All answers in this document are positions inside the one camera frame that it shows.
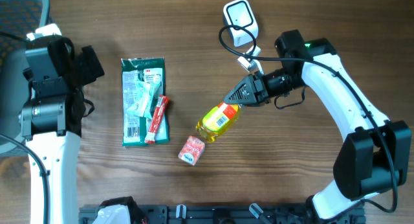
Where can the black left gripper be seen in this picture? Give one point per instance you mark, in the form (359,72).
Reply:
(87,65)

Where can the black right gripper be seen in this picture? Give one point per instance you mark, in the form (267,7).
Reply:
(250,83)

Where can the yellow dish soap bottle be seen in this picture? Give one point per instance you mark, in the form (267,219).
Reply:
(218,120)

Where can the green white plastic packet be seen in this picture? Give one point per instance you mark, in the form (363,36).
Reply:
(143,81)

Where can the red stick sachet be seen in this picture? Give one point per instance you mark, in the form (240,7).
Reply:
(157,119)

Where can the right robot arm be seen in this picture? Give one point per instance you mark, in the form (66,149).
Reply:
(374,155)

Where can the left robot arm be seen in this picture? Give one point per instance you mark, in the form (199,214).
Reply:
(51,121)

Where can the white barcode scanner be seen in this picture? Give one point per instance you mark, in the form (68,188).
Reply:
(240,13)

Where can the small red white box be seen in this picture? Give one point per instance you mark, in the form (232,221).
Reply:
(192,150)

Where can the grey plastic mesh basket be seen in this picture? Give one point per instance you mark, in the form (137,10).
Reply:
(18,18)

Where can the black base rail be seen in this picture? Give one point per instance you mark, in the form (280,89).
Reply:
(285,213)

